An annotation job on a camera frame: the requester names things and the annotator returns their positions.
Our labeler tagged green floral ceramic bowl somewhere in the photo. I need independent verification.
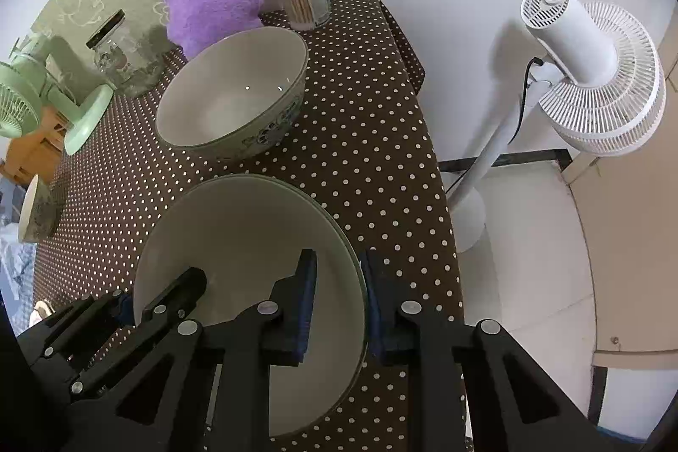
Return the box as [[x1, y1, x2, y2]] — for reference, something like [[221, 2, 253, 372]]
[[155, 26, 310, 162], [132, 173, 370, 438], [17, 174, 69, 244]]

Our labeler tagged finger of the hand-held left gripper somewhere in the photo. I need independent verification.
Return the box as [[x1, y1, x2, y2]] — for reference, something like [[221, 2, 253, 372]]
[[17, 289, 134, 374], [66, 266, 208, 401]]

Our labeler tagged black fan cable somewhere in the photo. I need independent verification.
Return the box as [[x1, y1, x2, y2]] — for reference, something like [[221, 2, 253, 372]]
[[506, 56, 544, 146]]

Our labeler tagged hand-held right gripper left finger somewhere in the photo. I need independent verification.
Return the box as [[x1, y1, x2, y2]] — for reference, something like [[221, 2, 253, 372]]
[[79, 248, 319, 452]]

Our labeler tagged white floor fan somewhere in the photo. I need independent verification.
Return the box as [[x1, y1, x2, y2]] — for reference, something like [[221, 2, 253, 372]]
[[445, 0, 667, 254]]

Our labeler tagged glass jar with dark lid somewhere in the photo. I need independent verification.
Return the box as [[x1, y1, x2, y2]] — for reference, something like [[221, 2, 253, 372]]
[[86, 10, 160, 99]]

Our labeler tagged wooden headboard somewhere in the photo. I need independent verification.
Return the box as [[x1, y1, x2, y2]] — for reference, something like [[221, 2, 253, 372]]
[[0, 107, 72, 188]]

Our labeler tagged brown polka dot tablecloth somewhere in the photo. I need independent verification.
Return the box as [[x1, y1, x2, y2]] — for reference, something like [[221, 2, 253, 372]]
[[32, 0, 470, 452]]

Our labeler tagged green desk fan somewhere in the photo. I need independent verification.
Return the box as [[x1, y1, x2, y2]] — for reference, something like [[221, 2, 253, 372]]
[[0, 33, 114, 157]]

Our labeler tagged cotton swab container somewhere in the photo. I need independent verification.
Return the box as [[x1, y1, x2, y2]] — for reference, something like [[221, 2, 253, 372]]
[[276, 0, 332, 31]]

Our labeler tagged beige door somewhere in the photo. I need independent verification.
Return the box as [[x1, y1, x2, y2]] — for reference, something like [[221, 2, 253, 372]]
[[561, 4, 678, 432]]

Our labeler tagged blue checked printed blanket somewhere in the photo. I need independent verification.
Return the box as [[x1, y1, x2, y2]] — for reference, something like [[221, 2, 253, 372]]
[[0, 177, 38, 326]]

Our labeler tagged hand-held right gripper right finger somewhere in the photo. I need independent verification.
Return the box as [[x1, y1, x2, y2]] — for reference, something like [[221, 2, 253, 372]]
[[360, 250, 610, 452]]

